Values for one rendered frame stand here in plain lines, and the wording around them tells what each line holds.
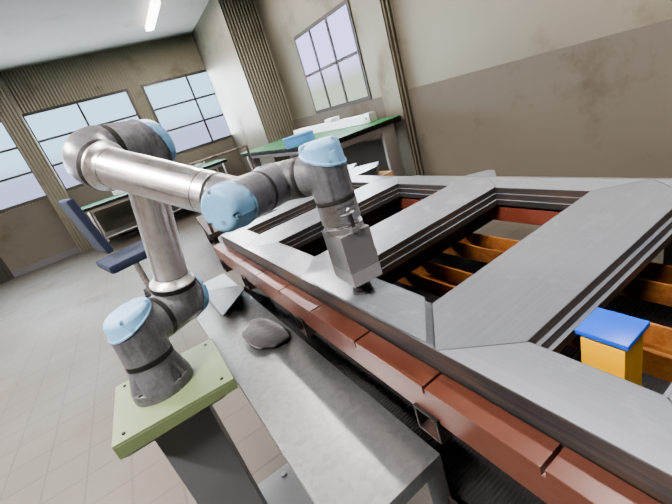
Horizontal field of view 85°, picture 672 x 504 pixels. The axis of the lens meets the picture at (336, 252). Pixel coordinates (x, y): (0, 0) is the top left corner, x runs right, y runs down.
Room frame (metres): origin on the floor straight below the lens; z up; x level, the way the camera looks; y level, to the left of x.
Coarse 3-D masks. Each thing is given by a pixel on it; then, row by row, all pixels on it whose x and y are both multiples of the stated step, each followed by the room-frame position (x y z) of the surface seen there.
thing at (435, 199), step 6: (426, 198) 1.15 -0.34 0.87; (432, 198) 1.14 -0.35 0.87; (438, 198) 1.12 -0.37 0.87; (444, 198) 1.10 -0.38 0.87; (450, 198) 1.08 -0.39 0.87; (456, 198) 1.06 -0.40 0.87; (462, 198) 1.05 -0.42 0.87; (468, 198) 1.03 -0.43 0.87; (474, 198) 1.02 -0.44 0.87; (432, 204) 1.08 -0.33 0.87; (438, 204) 1.06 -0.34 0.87; (444, 204) 1.05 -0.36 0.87; (450, 204) 1.03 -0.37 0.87; (456, 204) 1.01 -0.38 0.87; (462, 204) 1.00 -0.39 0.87
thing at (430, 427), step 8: (416, 408) 0.44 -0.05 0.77; (416, 416) 0.45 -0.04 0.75; (424, 416) 0.45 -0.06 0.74; (432, 416) 0.41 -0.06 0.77; (424, 424) 0.44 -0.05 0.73; (432, 424) 0.44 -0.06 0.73; (440, 424) 0.40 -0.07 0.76; (432, 432) 0.42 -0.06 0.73; (440, 432) 0.40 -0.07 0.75; (448, 432) 0.41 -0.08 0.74; (440, 440) 0.40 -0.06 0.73
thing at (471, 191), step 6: (450, 186) 1.20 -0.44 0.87; (456, 186) 1.18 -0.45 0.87; (462, 186) 1.16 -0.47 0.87; (468, 186) 1.14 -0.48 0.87; (438, 192) 1.18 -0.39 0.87; (444, 192) 1.16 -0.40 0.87; (450, 192) 1.14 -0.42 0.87; (456, 192) 1.12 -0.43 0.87; (462, 192) 1.10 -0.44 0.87; (468, 192) 1.08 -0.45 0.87; (474, 192) 1.07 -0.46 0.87; (480, 192) 1.05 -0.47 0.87
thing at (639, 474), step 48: (384, 192) 1.42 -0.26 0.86; (432, 192) 1.28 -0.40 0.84; (528, 192) 0.96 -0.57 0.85; (576, 192) 0.85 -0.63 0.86; (288, 240) 1.22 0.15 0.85; (432, 240) 0.91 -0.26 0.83; (384, 336) 0.57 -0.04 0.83; (432, 336) 0.48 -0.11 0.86; (480, 384) 0.38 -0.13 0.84; (576, 432) 0.27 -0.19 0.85; (624, 480) 0.23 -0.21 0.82
